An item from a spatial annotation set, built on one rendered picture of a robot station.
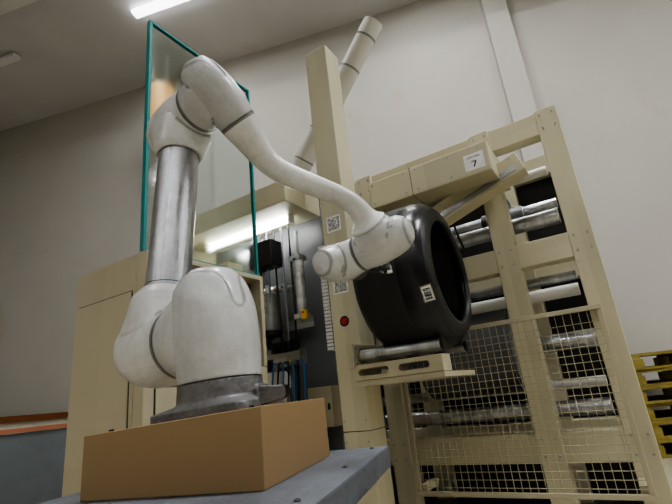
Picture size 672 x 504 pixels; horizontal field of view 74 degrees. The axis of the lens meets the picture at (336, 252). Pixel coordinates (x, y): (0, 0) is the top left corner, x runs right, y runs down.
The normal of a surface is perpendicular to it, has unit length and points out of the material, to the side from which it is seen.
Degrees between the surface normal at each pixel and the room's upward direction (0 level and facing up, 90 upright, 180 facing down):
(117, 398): 90
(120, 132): 90
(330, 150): 90
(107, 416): 90
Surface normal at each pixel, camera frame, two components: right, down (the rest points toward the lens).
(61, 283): -0.27, -0.27
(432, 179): -0.54, -0.21
